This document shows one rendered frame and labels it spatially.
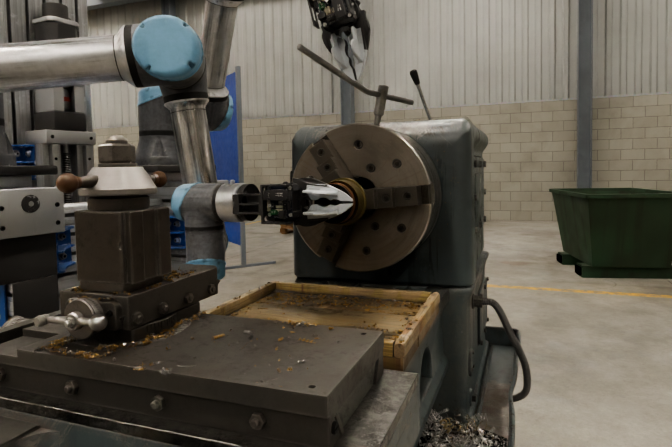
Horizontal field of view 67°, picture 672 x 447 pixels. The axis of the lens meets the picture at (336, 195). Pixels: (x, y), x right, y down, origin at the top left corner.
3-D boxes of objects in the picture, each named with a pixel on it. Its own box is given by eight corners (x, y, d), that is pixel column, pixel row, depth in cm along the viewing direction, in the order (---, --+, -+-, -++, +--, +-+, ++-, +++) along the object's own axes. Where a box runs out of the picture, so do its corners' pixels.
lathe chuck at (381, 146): (296, 246, 122) (318, 116, 118) (423, 280, 111) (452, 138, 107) (279, 252, 113) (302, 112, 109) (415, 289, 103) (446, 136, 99)
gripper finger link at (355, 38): (348, 75, 88) (335, 25, 88) (358, 81, 94) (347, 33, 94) (364, 70, 87) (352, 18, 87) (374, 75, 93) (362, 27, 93)
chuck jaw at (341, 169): (344, 191, 110) (316, 146, 112) (362, 178, 109) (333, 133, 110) (325, 194, 100) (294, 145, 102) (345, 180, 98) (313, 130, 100)
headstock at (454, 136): (356, 243, 186) (354, 137, 184) (490, 248, 169) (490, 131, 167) (283, 277, 131) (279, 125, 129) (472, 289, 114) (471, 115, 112)
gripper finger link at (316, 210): (343, 222, 86) (294, 221, 89) (355, 219, 91) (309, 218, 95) (343, 204, 85) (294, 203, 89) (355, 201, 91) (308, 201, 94)
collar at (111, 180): (118, 192, 60) (117, 167, 60) (172, 192, 57) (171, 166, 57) (60, 196, 53) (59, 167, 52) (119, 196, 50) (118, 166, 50)
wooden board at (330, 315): (272, 298, 109) (272, 280, 109) (440, 312, 96) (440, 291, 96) (184, 345, 81) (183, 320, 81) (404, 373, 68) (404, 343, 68)
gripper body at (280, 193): (290, 226, 88) (231, 225, 92) (311, 221, 95) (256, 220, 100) (289, 182, 87) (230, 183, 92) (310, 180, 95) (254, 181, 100)
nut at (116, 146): (117, 167, 57) (116, 136, 57) (145, 166, 56) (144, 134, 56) (89, 167, 54) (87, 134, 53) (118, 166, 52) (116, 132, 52)
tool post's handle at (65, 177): (88, 191, 52) (87, 172, 52) (103, 191, 52) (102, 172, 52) (51, 193, 48) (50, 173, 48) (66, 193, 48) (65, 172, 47)
